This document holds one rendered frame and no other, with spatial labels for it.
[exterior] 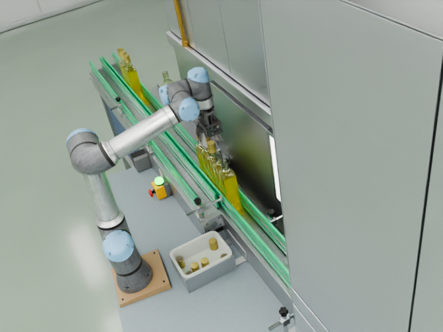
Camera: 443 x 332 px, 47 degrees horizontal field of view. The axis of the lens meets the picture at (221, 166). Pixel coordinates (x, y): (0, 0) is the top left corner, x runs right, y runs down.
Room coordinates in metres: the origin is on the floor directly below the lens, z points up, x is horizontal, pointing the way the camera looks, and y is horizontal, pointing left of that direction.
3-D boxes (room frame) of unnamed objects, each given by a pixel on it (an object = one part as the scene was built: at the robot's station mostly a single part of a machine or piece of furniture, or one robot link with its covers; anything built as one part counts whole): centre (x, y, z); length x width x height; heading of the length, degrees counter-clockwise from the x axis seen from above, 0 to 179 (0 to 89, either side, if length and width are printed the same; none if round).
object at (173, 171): (2.40, 0.43, 0.93); 1.75 x 0.01 x 0.08; 21
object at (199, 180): (2.43, 0.36, 0.93); 1.75 x 0.01 x 0.08; 21
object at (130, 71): (2.74, 0.41, 1.02); 0.06 x 0.06 x 0.28; 21
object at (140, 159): (2.20, 0.42, 0.79); 0.08 x 0.08 x 0.08; 21
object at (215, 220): (1.57, 0.09, 0.85); 0.09 x 0.04 x 0.07; 111
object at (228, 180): (1.60, -0.02, 0.99); 0.06 x 0.06 x 0.21; 21
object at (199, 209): (1.56, 0.10, 0.95); 0.17 x 0.03 x 0.12; 111
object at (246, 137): (1.52, -0.19, 1.15); 0.90 x 0.03 x 0.34; 21
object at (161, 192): (1.94, 0.32, 0.79); 0.07 x 0.07 x 0.07; 21
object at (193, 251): (1.42, 0.15, 0.80); 0.22 x 0.17 x 0.09; 111
